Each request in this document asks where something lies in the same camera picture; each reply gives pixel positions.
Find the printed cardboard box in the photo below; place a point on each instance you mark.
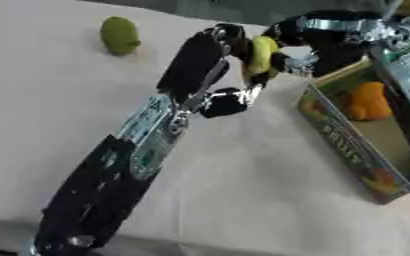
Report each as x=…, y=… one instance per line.
x=360, y=133

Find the yellow toy banana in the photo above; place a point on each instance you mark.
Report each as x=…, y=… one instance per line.
x=262, y=55

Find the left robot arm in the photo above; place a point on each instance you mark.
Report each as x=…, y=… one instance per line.
x=106, y=180

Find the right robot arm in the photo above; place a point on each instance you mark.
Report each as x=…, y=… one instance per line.
x=405, y=83

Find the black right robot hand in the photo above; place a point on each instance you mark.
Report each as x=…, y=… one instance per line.
x=325, y=43

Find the green toy fruit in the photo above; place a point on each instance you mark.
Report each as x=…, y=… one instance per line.
x=120, y=35

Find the orange toy fruit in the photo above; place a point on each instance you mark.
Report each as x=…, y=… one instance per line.
x=368, y=101

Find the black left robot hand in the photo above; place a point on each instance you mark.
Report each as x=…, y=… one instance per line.
x=192, y=68

